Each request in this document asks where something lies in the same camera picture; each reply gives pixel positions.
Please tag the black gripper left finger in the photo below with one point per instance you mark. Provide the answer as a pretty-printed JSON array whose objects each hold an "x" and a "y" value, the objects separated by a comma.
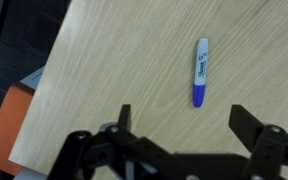
[{"x": 144, "y": 153}]

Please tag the orange flat panel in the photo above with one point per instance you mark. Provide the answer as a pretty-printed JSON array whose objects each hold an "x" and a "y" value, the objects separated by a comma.
[{"x": 4, "y": 126}]

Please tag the blue capped grey marker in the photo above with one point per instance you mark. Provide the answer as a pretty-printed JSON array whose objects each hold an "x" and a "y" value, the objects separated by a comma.
[{"x": 200, "y": 70}]

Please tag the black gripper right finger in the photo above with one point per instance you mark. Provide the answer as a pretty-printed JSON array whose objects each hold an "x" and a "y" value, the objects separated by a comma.
[{"x": 267, "y": 146}]

